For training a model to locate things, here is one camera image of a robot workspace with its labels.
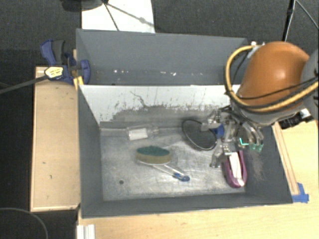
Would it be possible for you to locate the grey metal bin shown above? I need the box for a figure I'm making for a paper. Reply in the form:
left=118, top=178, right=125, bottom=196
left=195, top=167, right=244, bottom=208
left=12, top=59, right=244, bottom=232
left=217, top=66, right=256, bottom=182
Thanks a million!
left=74, top=28, right=294, bottom=219

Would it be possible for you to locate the green and yellow sponge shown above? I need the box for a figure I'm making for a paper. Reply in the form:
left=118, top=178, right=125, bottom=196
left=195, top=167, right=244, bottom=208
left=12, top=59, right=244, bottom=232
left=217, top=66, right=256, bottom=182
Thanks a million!
left=136, top=145, right=172, bottom=165

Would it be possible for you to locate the pale wood board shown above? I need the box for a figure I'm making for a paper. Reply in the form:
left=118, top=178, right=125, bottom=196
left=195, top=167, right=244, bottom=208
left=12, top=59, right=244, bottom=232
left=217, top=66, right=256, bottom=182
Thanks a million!
left=29, top=66, right=81, bottom=213

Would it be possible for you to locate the clear glass bottle white label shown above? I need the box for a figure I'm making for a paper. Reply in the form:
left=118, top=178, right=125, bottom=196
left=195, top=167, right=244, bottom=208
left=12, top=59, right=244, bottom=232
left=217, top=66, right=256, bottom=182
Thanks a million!
left=126, top=125, right=160, bottom=141

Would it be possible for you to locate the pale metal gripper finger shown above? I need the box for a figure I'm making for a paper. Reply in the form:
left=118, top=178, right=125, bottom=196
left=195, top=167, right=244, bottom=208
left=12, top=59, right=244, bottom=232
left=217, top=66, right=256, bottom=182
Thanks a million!
left=210, top=145, right=233, bottom=169

